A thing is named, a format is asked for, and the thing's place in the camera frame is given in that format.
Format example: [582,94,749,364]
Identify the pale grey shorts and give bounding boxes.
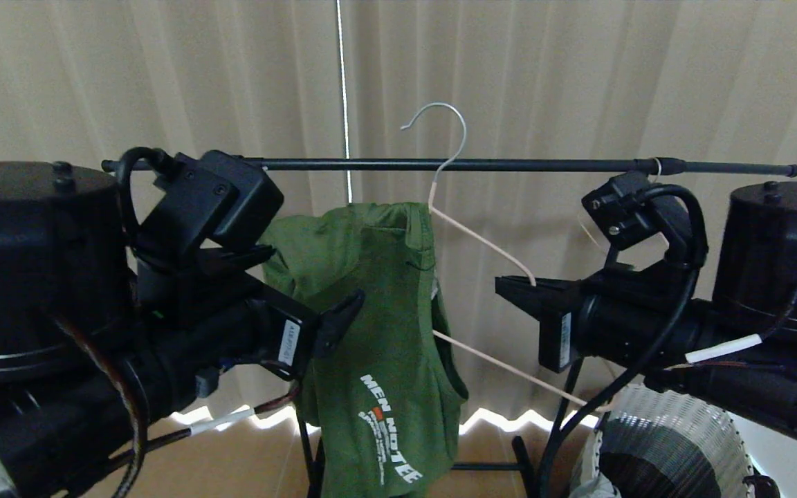
[568,476,621,498]

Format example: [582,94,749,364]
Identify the white laundry basket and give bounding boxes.
[568,384,780,498]

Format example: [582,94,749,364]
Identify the black clothes rack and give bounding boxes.
[101,156,797,498]

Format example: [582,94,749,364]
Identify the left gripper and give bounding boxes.
[143,289,366,416]

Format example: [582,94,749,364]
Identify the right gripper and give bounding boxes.
[538,266,712,374]

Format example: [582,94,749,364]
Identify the green printed t-shirt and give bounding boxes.
[260,201,470,498]

